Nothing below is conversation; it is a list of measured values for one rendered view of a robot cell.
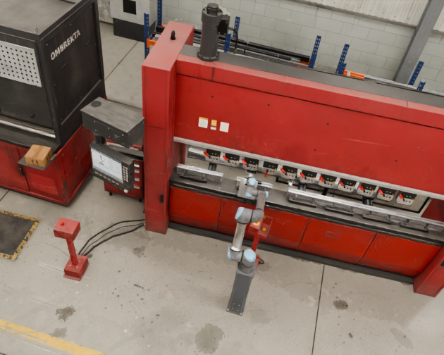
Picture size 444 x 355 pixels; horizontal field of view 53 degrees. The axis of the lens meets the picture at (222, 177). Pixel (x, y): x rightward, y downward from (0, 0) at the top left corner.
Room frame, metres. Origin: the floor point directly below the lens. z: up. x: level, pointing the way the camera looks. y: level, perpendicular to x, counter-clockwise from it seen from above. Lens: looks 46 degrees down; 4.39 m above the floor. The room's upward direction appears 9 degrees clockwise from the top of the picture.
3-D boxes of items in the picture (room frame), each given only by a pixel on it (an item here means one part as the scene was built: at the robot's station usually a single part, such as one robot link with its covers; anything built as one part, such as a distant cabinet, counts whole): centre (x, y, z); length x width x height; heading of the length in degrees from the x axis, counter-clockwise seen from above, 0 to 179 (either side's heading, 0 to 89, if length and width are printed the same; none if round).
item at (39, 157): (3.18, 1.94, 1.04); 0.30 x 0.26 x 0.12; 81
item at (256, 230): (2.96, -0.48, 0.75); 0.20 x 0.16 x 0.18; 75
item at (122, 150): (3.21, 1.02, 1.18); 0.40 x 0.24 x 0.07; 85
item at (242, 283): (2.40, -0.37, 0.39); 0.18 x 0.18 x 0.77; 81
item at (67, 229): (2.54, 1.43, 0.41); 0.25 x 0.20 x 0.83; 175
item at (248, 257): (2.40, -0.36, 0.94); 0.13 x 0.12 x 0.14; 84
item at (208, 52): (3.54, 0.22, 2.54); 0.33 x 0.25 x 0.47; 85
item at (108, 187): (3.85, 1.16, 0.50); 0.50 x 0.50 x 1.00; 85
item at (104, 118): (2.95, 1.01, 1.53); 0.51 x 0.25 x 0.85; 67
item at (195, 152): (3.63, -0.73, 0.93); 2.30 x 0.14 x 0.10; 85
